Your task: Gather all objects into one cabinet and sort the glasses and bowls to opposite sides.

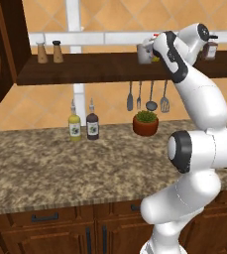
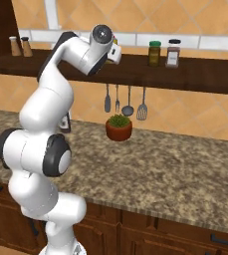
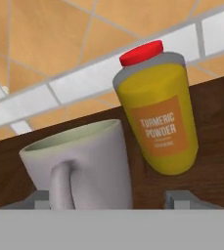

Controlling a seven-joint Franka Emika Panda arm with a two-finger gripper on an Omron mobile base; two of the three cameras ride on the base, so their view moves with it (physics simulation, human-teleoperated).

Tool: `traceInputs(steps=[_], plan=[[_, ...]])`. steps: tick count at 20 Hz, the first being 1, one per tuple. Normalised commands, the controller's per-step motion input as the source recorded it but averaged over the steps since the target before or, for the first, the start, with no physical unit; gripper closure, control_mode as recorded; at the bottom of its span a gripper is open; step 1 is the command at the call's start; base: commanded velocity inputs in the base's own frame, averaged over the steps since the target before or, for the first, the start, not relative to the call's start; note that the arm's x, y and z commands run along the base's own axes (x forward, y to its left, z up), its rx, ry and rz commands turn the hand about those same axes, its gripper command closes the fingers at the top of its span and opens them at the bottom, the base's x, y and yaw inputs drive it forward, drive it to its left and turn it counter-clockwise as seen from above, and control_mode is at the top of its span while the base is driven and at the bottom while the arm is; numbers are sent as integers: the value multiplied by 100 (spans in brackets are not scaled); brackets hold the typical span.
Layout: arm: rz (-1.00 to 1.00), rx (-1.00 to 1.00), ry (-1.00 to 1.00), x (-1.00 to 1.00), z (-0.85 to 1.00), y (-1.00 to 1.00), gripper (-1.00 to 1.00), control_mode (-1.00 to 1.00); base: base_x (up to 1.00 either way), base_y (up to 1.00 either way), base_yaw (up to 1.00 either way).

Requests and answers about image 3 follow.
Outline yellow turmeric powder jar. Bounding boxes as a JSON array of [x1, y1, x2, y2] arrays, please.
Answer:
[[112, 39, 200, 177]]

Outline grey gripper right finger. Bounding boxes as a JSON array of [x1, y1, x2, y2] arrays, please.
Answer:
[[164, 189, 224, 210]]

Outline white ceramic mug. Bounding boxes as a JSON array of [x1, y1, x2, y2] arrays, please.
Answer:
[[19, 118, 134, 210]]

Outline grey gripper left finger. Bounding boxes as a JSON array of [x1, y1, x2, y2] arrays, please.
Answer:
[[1, 189, 52, 210]]

